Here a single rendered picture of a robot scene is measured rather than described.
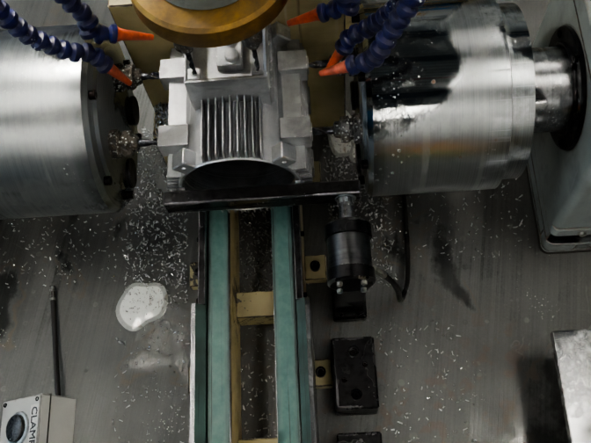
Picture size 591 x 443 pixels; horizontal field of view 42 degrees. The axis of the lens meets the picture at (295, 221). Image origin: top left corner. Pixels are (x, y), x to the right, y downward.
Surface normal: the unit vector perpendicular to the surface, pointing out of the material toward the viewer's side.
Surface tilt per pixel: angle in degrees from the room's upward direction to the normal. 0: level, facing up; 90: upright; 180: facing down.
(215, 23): 0
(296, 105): 0
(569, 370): 0
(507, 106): 39
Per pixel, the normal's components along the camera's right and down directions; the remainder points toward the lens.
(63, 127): -0.03, 0.23
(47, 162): 0.00, 0.47
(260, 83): 0.04, 0.92
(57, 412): 0.81, -0.25
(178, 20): -0.06, -0.37
